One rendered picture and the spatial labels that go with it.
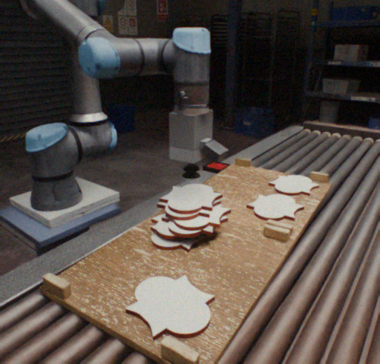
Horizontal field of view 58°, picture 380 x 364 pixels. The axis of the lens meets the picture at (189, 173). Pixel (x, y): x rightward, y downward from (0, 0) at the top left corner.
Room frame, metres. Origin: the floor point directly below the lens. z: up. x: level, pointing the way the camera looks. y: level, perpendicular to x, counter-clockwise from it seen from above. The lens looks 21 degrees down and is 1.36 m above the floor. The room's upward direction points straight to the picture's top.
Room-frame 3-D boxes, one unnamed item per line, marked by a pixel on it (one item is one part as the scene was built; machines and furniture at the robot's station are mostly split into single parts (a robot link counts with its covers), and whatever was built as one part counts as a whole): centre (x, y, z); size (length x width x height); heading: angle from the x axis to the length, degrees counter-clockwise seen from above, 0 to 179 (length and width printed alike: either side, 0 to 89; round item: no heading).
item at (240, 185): (0.95, -0.20, 0.93); 0.41 x 0.35 x 0.02; 148
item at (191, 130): (0.74, -0.02, 1.17); 0.12 x 0.09 x 0.16; 59
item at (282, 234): (0.69, -0.20, 0.95); 0.06 x 0.02 x 0.03; 57
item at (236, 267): (0.60, 0.02, 0.93); 0.41 x 0.35 x 0.02; 147
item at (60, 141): (0.97, 0.41, 1.06); 0.13 x 0.12 x 0.14; 136
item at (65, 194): (0.97, 0.41, 0.95); 0.15 x 0.15 x 0.10
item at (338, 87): (5.22, -2.22, 0.74); 0.44 x 0.36 x 0.20; 36
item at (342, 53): (5.21, -2.30, 1.20); 0.36 x 0.28 x 0.22; 38
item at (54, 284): (0.51, 0.24, 0.95); 0.06 x 0.02 x 0.03; 57
